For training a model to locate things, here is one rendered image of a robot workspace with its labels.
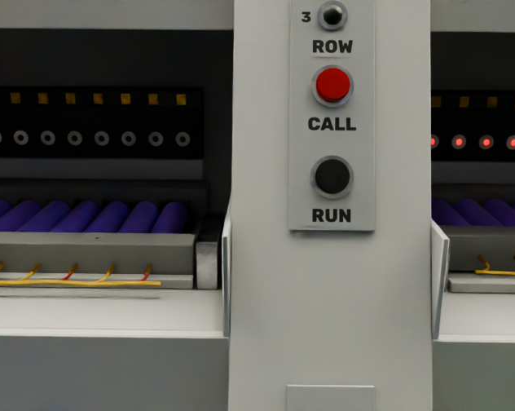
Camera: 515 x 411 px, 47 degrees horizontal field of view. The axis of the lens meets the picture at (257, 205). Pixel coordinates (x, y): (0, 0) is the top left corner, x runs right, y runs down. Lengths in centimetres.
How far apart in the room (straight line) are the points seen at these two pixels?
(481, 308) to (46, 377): 22
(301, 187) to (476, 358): 11
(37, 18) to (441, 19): 20
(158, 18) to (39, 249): 14
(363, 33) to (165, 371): 19
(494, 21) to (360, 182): 11
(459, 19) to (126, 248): 21
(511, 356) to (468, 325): 2
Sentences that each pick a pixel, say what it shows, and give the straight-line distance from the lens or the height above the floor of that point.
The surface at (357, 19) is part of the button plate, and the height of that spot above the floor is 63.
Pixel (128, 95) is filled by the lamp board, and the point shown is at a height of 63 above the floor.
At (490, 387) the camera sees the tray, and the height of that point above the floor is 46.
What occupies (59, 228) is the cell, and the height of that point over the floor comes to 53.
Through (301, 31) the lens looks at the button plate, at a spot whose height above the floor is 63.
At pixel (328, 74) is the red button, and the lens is 28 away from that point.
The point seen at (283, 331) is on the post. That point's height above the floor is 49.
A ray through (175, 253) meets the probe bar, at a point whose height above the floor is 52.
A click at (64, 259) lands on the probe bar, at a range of 34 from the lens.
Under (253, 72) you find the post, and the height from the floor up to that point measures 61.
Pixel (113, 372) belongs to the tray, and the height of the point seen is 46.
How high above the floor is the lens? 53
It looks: 3 degrees up
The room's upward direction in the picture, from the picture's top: 1 degrees clockwise
